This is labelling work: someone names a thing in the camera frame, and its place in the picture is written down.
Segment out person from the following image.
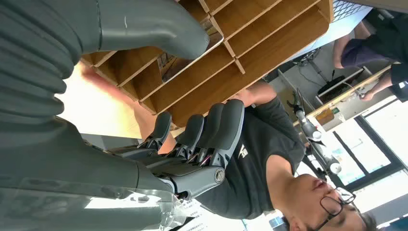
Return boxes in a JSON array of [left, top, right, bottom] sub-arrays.
[[194, 79, 380, 231], [332, 8, 408, 103]]

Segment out ribbed grey right arm sleeve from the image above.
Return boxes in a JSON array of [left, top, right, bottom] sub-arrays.
[[0, 0, 100, 130]]

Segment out wooden slotted organizer shelf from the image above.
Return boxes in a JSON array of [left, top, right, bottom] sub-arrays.
[[79, 0, 335, 129]]

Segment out black-framed glasses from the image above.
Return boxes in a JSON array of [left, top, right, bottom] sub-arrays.
[[314, 186, 357, 231]]

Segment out black office chair base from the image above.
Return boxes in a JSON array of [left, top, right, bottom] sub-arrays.
[[293, 48, 348, 96]]

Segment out wooden-edged white desk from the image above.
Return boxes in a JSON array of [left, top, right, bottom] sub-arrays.
[[277, 65, 394, 132]]

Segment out mesh chair back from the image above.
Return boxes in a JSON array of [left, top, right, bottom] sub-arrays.
[[333, 0, 372, 22]]

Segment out black window frame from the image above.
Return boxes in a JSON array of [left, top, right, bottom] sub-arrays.
[[331, 97, 408, 193]]

